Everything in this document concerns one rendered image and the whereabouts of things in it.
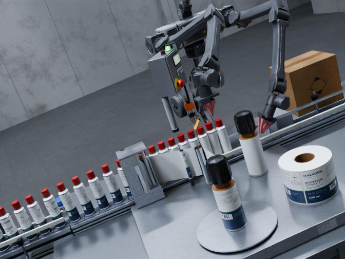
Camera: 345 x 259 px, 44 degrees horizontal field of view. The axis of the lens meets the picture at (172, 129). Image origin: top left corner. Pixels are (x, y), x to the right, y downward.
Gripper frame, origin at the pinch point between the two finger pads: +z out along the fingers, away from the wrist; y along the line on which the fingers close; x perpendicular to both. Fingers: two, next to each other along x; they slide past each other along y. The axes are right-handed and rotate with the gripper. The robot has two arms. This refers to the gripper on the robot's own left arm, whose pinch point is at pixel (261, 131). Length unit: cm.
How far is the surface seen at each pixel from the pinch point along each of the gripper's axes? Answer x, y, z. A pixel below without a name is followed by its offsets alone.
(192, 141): -34.3, 1.0, 14.8
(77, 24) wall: -63, -730, -28
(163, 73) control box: -59, -2, -12
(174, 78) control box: -53, -2, -12
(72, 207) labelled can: -80, -1, 62
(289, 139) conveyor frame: 14.4, 4.3, -1.3
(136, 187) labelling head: -57, 13, 40
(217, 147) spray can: -19.9, 0.1, 14.3
